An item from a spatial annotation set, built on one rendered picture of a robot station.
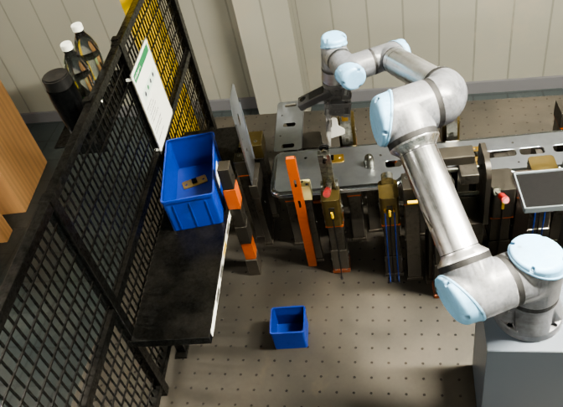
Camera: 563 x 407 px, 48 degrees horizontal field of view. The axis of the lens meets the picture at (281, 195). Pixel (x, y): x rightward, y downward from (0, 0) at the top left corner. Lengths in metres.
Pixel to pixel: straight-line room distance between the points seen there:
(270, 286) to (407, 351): 0.52
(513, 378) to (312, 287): 0.79
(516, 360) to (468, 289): 0.28
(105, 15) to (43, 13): 0.40
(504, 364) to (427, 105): 0.62
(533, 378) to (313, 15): 2.64
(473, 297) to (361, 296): 0.81
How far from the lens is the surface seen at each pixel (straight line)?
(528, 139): 2.18
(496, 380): 1.64
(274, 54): 3.68
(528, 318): 1.50
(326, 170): 1.87
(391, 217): 1.93
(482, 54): 3.94
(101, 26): 4.14
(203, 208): 1.91
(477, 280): 1.35
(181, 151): 2.15
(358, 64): 1.76
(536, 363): 1.58
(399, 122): 1.39
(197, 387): 2.03
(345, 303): 2.09
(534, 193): 1.77
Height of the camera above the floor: 2.39
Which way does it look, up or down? 43 degrees down
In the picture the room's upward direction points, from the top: 13 degrees counter-clockwise
